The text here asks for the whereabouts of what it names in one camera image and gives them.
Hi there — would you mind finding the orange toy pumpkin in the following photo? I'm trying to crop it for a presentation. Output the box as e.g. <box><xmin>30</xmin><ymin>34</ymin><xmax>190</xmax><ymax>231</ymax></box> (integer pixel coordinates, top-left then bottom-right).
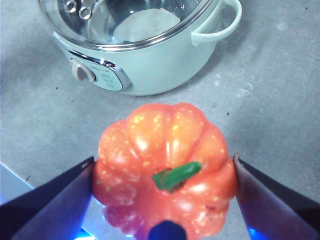
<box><xmin>92</xmin><ymin>102</ymin><xmax>238</xmax><ymax>240</ymax></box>

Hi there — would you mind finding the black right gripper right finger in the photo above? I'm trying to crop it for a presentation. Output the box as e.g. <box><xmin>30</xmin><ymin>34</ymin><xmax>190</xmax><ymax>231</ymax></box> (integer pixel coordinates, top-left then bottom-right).
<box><xmin>232</xmin><ymin>153</ymin><xmax>320</xmax><ymax>240</ymax></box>

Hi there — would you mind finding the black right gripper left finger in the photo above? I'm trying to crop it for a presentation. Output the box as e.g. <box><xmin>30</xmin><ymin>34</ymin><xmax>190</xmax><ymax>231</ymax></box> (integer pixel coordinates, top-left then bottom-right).
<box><xmin>0</xmin><ymin>156</ymin><xmax>96</xmax><ymax>240</ymax></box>

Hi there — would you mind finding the pale green electric pot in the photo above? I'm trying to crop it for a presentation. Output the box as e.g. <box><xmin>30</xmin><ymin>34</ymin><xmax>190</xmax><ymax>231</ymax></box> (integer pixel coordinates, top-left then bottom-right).
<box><xmin>37</xmin><ymin>0</ymin><xmax>243</xmax><ymax>97</ymax></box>

